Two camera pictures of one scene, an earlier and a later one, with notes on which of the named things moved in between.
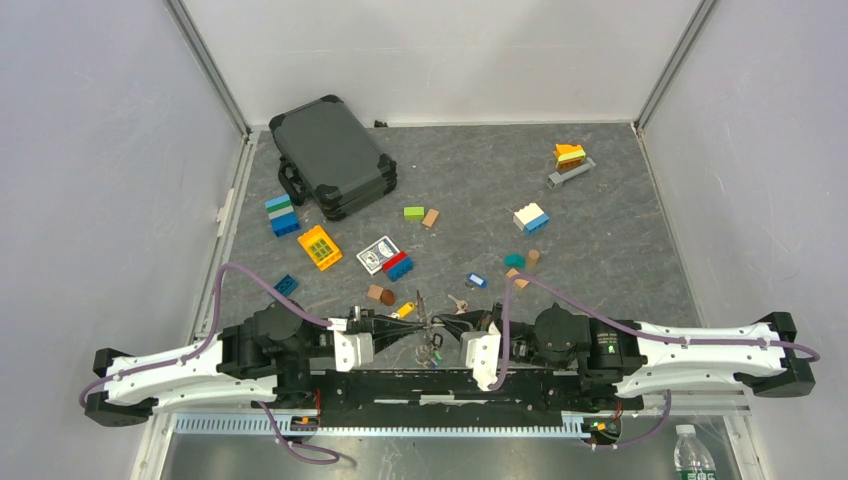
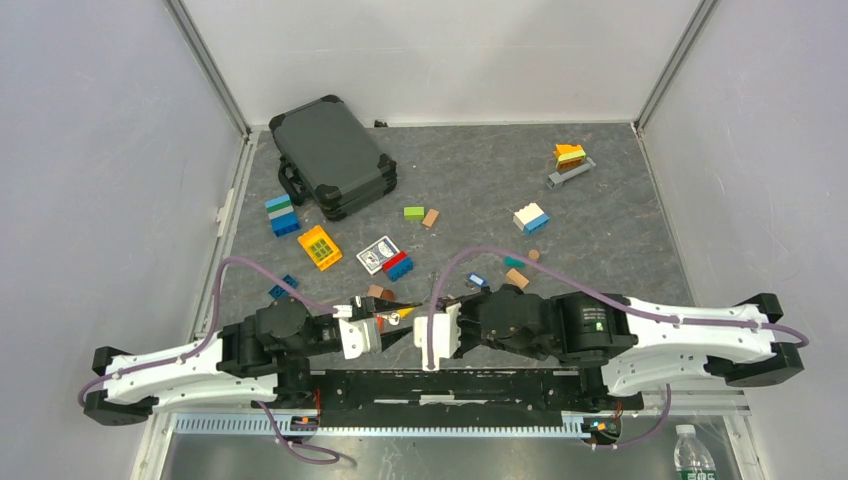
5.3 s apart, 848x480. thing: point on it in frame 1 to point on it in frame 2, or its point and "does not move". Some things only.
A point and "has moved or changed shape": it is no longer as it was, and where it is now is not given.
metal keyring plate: x=423 y=352 has moved or changed shape
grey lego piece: x=556 y=179 does not move
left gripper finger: x=385 y=337 does not move
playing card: x=374 y=256 does not move
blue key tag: x=477 y=279 does not move
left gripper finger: x=382 y=325 to x=382 y=305
